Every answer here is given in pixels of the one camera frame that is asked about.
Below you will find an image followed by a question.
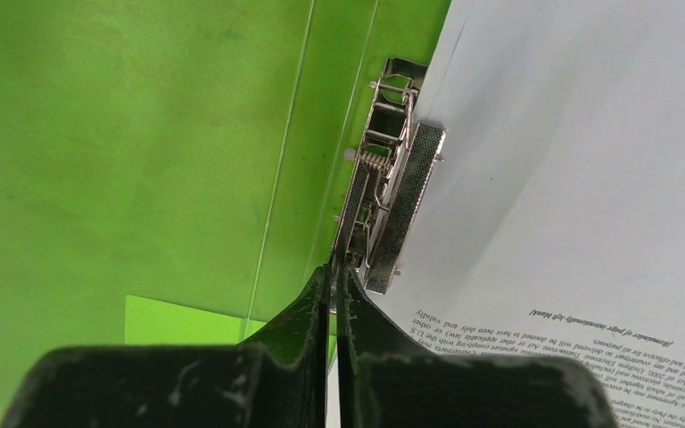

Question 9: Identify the metal folder clip mechanism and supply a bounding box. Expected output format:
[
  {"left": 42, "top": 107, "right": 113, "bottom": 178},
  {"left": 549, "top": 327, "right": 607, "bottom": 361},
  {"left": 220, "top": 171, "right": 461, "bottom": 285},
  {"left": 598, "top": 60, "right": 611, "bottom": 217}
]
[{"left": 333, "top": 57, "right": 446, "bottom": 295}]

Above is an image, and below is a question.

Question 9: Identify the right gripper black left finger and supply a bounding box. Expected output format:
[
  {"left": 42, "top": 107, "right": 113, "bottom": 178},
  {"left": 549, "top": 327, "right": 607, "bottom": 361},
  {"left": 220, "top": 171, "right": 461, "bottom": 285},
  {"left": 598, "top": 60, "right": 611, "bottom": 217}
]
[{"left": 1, "top": 266, "right": 330, "bottom": 427}]

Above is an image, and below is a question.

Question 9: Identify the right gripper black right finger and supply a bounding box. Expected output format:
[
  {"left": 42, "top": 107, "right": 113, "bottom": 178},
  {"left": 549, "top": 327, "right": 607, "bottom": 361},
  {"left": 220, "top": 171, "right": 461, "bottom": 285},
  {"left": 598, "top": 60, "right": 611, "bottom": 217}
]
[{"left": 336, "top": 267, "right": 617, "bottom": 427}]

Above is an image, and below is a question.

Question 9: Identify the printed paper sheet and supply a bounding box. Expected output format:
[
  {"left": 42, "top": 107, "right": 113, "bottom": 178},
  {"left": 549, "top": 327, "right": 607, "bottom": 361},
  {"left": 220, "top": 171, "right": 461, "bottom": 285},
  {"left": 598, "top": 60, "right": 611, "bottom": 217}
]
[{"left": 369, "top": 1, "right": 685, "bottom": 427}]

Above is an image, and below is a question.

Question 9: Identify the green plastic folder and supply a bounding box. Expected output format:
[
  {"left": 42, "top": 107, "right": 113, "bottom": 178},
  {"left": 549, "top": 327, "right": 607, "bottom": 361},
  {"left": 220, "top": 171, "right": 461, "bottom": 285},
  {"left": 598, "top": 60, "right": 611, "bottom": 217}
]
[{"left": 0, "top": 1, "right": 449, "bottom": 421}]

